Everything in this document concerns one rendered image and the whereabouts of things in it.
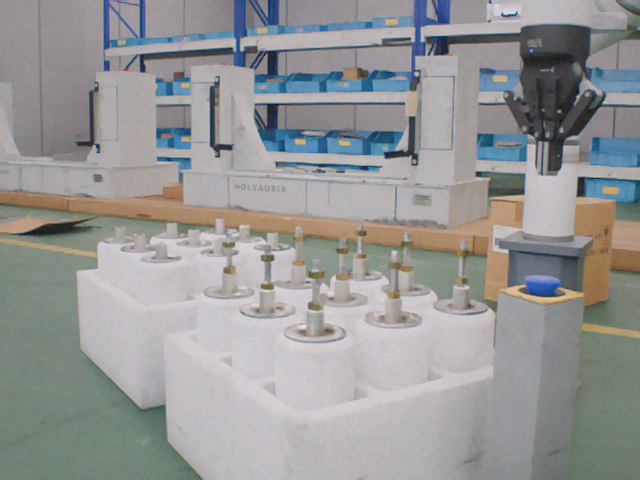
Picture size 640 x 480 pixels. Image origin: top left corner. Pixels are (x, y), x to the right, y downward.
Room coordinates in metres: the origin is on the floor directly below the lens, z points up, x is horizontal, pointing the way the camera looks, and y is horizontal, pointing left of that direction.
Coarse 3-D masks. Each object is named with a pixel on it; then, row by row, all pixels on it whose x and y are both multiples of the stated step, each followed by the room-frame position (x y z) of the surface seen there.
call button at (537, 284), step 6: (528, 276) 0.77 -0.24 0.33; (534, 276) 0.77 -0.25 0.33; (540, 276) 0.77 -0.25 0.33; (546, 276) 0.77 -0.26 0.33; (528, 282) 0.75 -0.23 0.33; (534, 282) 0.74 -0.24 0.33; (540, 282) 0.74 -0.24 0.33; (546, 282) 0.74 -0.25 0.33; (552, 282) 0.74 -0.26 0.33; (558, 282) 0.74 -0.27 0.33; (528, 288) 0.76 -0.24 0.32; (534, 288) 0.74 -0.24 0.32; (540, 288) 0.74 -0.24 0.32; (546, 288) 0.74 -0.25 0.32; (552, 288) 0.74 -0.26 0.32
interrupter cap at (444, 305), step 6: (438, 300) 0.95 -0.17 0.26; (444, 300) 0.95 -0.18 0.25; (450, 300) 0.95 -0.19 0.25; (474, 300) 0.95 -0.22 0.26; (432, 306) 0.93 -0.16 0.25; (438, 306) 0.92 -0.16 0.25; (444, 306) 0.92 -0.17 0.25; (450, 306) 0.93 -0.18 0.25; (474, 306) 0.93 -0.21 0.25; (480, 306) 0.92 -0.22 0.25; (486, 306) 0.92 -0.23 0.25; (444, 312) 0.90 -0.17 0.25; (450, 312) 0.89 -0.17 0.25; (456, 312) 0.89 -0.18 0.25; (462, 312) 0.89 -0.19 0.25; (468, 312) 0.89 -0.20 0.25; (474, 312) 0.89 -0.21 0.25; (480, 312) 0.89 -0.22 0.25; (486, 312) 0.90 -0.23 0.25
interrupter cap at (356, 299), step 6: (324, 294) 0.98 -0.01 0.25; (330, 294) 0.98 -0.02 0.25; (354, 294) 0.98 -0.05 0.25; (360, 294) 0.98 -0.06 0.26; (324, 300) 0.95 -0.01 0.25; (330, 300) 0.96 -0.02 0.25; (354, 300) 0.96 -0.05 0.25; (360, 300) 0.95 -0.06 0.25; (366, 300) 0.95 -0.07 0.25; (336, 306) 0.92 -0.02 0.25; (342, 306) 0.92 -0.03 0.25; (348, 306) 0.92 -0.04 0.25; (354, 306) 0.92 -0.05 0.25
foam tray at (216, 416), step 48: (192, 336) 1.02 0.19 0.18; (192, 384) 0.92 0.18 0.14; (240, 384) 0.81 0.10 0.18; (432, 384) 0.82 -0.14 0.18; (480, 384) 0.84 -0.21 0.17; (192, 432) 0.93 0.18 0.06; (240, 432) 0.79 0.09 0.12; (288, 432) 0.70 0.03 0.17; (336, 432) 0.72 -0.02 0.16; (384, 432) 0.76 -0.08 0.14; (432, 432) 0.80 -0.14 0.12; (480, 432) 0.85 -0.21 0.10
